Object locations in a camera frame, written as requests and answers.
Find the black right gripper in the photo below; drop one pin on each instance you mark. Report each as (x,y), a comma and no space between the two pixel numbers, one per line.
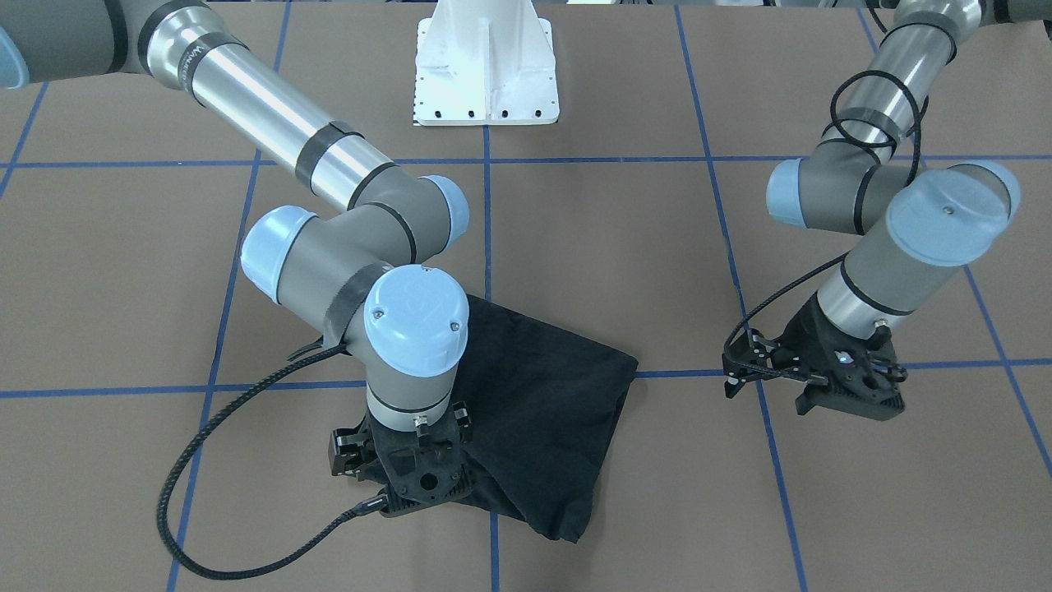
(344,455)

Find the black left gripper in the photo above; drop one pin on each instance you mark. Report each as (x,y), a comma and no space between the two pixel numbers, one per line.
(800,339)

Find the black graphic t-shirt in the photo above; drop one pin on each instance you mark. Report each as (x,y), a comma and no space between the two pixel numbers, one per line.
(544,404)

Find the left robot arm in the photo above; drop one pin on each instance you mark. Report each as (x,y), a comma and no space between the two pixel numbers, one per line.
(918,227)

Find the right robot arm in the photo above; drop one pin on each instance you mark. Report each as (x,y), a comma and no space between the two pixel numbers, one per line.
(360,278)

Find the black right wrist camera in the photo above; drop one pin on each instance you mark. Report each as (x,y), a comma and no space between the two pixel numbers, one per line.
(350,450)

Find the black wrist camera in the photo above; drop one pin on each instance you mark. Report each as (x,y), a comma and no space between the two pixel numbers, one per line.
(350,450)
(748,356)

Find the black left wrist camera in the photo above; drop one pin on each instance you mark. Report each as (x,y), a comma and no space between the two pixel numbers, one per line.
(748,356)

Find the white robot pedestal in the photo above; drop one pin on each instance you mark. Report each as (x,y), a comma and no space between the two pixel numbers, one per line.
(485,63)

